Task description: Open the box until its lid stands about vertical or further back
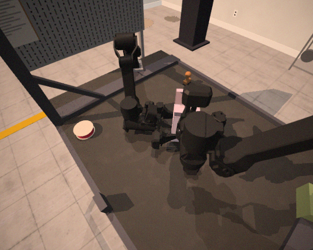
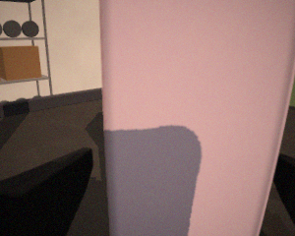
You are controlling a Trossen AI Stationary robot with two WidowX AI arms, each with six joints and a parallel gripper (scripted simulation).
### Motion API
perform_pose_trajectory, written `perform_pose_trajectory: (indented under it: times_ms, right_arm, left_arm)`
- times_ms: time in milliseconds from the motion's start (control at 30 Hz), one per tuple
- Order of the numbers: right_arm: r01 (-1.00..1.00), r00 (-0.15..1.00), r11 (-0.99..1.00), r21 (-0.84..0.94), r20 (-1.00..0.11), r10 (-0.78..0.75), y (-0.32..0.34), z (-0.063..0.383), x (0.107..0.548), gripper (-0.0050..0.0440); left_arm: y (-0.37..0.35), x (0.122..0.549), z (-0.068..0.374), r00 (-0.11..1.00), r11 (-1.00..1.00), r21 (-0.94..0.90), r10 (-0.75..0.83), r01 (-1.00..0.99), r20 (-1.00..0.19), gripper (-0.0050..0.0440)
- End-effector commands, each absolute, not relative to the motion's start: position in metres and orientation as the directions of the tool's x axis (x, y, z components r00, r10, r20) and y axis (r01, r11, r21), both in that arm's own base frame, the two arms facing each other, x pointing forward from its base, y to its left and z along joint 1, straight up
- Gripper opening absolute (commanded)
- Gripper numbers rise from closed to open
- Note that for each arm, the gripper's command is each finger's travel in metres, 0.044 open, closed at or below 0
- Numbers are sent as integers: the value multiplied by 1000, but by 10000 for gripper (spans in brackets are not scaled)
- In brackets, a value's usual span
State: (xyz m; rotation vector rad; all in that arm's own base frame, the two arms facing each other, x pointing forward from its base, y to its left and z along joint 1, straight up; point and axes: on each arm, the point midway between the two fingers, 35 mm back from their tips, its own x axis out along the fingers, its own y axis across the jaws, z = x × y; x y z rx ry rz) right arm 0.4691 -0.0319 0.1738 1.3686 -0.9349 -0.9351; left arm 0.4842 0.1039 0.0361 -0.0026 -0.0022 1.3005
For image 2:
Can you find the pale pink paper carton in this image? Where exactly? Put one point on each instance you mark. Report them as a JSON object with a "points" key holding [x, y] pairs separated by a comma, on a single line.
{"points": [[195, 97]]}

